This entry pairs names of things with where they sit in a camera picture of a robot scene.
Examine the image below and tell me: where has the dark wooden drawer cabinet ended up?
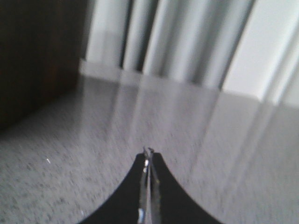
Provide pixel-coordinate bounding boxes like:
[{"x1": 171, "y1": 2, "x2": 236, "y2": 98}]
[{"x1": 0, "y1": 0, "x2": 89, "y2": 130}]

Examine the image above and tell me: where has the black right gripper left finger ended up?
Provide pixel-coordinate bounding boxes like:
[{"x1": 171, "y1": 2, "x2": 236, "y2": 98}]
[{"x1": 83, "y1": 149, "x2": 150, "y2": 224}]

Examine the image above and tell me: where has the white curtain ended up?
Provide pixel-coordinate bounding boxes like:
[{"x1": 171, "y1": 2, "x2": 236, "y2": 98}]
[{"x1": 83, "y1": 0, "x2": 299, "y2": 107}]

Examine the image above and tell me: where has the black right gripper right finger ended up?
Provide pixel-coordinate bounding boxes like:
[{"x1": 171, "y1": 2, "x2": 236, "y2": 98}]
[{"x1": 148, "y1": 147, "x2": 220, "y2": 224}]

